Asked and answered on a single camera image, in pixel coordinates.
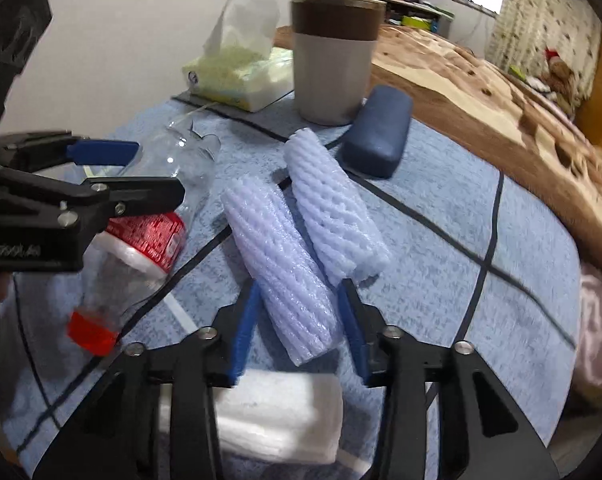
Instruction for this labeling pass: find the pink bed sheet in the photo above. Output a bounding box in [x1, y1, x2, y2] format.
[574, 262, 602, 405]

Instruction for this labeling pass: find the brown teddy bear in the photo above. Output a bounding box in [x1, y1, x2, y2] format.
[540, 48, 580, 120]

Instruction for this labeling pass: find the white foam net sleeve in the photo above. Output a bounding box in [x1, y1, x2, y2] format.
[160, 369, 345, 466]

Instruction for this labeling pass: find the grey brown lidded cup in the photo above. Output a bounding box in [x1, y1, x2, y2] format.
[290, 0, 386, 126]

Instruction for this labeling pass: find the patterned window curtain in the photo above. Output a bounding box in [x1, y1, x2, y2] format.
[486, 0, 602, 106]

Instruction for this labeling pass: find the clear bottle red label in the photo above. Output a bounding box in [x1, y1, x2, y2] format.
[66, 112, 221, 356]

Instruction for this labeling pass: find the tissue pack in plastic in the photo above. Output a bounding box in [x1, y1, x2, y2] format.
[182, 0, 293, 113]

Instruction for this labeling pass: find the dark blue glasses case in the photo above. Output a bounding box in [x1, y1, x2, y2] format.
[339, 84, 413, 179]

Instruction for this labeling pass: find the cluttered side desk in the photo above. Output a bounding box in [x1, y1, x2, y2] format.
[363, 0, 456, 39]

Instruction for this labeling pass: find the lilac foam net sleeve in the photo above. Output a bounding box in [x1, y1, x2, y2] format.
[284, 128, 391, 286]
[221, 176, 342, 366]

